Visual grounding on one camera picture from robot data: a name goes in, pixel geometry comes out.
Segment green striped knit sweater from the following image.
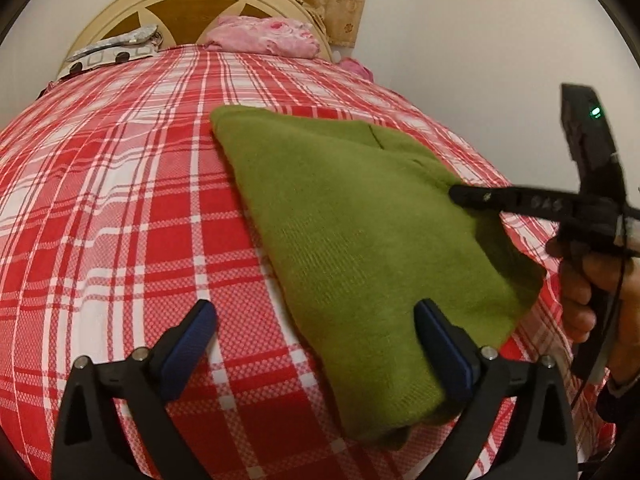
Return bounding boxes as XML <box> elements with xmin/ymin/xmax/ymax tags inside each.
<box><xmin>210</xmin><ymin>106</ymin><xmax>546</xmax><ymax>442</ymax></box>

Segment person's right hand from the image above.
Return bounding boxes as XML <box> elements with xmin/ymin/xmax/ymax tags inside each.
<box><xmin>546</xmin><ymin>238</ymin><xmax>639</xmax><ymax>386</ymax></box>

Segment red white plaid bedsheet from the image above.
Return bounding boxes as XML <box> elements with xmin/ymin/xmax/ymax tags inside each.
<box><xmin>0</xmin><ymin>44</ymin><xmax>616</xmax><ymax>480</ymax></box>

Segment black item beside bed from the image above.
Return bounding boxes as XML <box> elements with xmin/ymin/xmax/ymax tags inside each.
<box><xmin>36</xmin><ymin>81</ymin><xmax>55</xmax><ymax>100</ymax></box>

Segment pink floral pillow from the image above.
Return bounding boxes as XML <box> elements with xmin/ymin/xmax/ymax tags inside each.
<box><xmin>202</xmin><ymin>15</ymin><xmax>321</xmax><ymax>58</ymax></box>

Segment grey white patterned pillow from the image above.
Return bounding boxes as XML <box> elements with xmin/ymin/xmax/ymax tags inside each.
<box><xmin>58</xmin><ymin>25</ymin><xmax>163</xmax><ymax>79</ymax></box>

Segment cream wooden headboard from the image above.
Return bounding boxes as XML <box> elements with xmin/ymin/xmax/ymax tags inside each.
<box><xmin>70</xmin><ymin>0</ymin><xmax>332</xmax><ymax>61</ymax></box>

